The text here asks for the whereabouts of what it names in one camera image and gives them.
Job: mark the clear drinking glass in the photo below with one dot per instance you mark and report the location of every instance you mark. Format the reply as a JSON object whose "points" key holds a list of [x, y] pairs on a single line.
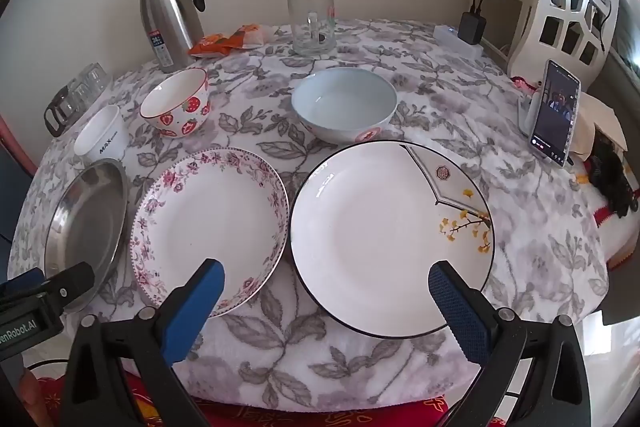
{"points": [[97, 79]]}

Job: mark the dark cloth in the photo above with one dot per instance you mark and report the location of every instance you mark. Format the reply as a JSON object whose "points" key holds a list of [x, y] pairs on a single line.
{"points": [[607, 177]]}

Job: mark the pink knitted item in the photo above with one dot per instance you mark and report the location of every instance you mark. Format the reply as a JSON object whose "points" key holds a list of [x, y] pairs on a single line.
{"points": [[522, 84]]}

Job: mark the red trimmed white blanket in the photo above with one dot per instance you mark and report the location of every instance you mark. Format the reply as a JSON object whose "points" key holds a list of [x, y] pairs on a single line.
{"points": [[620, 237]]}

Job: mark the black charger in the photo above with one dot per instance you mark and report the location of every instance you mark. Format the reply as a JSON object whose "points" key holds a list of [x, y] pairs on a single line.
{"points": [[472, 28]]}

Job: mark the black rimmed white plate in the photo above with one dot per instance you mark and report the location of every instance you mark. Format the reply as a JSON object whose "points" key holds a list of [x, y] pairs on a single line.
{"points": [[375, 237]]}

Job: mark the red printed cloth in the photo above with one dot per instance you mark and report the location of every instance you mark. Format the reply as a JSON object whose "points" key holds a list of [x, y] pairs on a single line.
{"points": [[300, 419]]}

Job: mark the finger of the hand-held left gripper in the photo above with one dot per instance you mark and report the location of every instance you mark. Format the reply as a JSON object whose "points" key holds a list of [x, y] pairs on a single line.
{"points": [[22, 282], [75, 282]]}

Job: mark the orange snack packet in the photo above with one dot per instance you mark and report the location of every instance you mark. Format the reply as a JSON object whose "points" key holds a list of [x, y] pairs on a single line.
{"points": [[247, 35], [210, 45]]}

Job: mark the stainless steel thermos jug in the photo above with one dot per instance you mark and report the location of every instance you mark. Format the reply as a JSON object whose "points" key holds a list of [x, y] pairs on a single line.
{"points": [[165, 22]]}

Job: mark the dark blue panel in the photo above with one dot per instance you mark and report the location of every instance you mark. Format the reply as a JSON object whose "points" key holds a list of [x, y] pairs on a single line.
{"points": [[10, 197]]}

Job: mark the grey floral tablecloth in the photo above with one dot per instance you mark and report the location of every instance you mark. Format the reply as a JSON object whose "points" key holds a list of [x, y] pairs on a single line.
{"points": [[350, 367]]}

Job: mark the pink floral rim plate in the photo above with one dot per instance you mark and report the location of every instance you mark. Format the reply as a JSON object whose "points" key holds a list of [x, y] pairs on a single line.
{"points": [[210, 217]]}

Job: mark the beige paper box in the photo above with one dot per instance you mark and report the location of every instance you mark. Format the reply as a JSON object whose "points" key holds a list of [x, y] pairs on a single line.
{"points": [[600, 112]]}

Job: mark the pink curved bar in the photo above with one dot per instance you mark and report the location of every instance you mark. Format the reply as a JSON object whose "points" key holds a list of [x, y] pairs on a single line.
{"points": [[10, 137]]}

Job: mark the white power strip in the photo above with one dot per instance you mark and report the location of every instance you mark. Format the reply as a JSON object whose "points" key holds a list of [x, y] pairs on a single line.
{"points": [[450, 38]]}

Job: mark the white square bowl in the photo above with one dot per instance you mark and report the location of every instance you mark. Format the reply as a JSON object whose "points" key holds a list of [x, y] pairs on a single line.
{"points": [[100, 142]]}

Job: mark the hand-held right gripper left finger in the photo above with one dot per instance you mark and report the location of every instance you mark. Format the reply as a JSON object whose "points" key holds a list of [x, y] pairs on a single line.
{"points": [[195, 307]]}

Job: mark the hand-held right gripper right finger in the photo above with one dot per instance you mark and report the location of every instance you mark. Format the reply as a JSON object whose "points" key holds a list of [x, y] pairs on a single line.
{"points": [[460, 312]]}

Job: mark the light blue bowl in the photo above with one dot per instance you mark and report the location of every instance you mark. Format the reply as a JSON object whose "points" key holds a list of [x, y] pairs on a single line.
{"points": [[345, 102]]}

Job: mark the clear glass mug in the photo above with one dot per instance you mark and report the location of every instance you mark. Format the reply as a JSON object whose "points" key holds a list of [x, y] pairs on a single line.
{"points": [[310, 34]]}

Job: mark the smartphone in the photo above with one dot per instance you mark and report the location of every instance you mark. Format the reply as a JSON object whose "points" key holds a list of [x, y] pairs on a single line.
{"points": [[555, 117]]}

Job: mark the strawberry print bowl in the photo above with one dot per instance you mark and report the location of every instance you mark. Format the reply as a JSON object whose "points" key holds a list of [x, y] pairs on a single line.
{"points": [[172, 96]]}

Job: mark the stainless steel plate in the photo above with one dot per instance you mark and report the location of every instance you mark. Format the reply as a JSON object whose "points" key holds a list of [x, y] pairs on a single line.
{"points": [[85, 217]]}

